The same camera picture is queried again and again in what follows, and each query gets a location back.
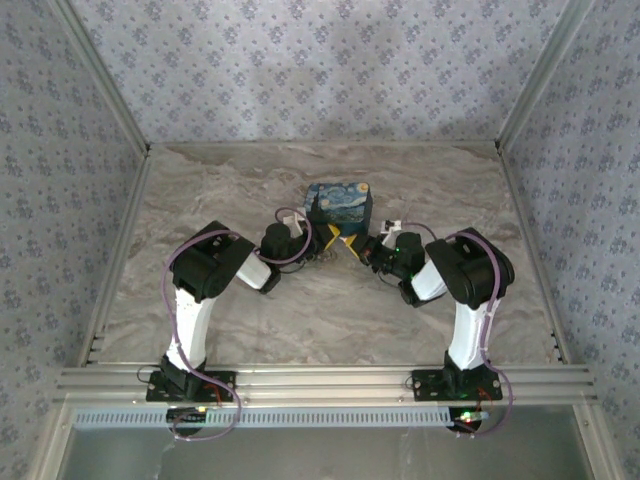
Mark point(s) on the blue starry night box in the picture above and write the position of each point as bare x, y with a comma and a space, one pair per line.
340, 205

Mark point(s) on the aluminium table side rail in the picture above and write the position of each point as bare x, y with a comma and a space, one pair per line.
535, 250
117, 250

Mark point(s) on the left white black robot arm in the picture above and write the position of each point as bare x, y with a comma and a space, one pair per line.
192, 325

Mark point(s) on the aluminium mounting rail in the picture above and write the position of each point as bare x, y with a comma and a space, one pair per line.
320, 382

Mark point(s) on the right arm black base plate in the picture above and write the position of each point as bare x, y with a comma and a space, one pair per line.
430, 385

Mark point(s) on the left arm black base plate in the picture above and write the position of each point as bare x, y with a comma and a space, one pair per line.
220, 387

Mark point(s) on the aluminium frame post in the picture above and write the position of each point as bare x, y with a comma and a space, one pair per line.
102, 80
542, 75

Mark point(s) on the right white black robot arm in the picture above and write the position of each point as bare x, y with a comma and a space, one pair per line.
467, 335

